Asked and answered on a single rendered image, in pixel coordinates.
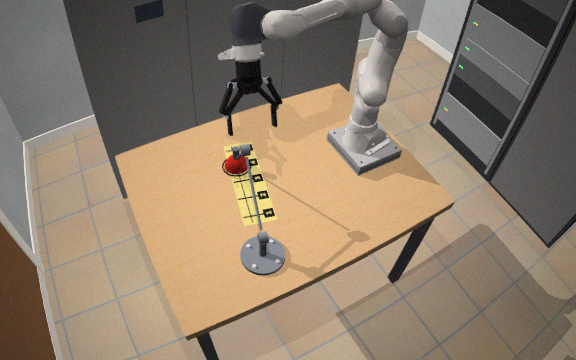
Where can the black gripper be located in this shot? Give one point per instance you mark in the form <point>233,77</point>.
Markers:
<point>249,70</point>

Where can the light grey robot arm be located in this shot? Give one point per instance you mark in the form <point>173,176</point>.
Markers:
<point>282,26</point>

